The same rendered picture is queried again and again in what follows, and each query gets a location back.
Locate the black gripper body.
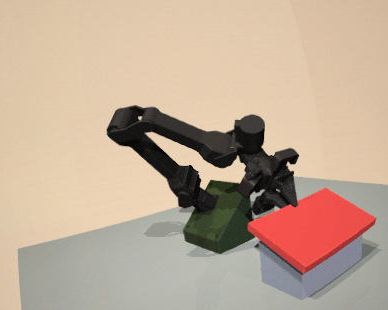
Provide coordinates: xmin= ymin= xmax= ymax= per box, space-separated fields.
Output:
xmin=251 ymin=148 xmax=299 ymax=216

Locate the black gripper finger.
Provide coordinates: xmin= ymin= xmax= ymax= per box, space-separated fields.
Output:
xmin=271 ymin=171 xmax=298 ymax=207
xmin=262 ymin=192 xmax=291 ymax=209

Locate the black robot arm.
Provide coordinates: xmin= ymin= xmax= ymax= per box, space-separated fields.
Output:
xmin=106 ymin=105 xmax=270 ymax=214

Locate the red lid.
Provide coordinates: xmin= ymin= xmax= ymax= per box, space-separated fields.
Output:
xmin=248 ymin=187 xmax=376 ymax=274

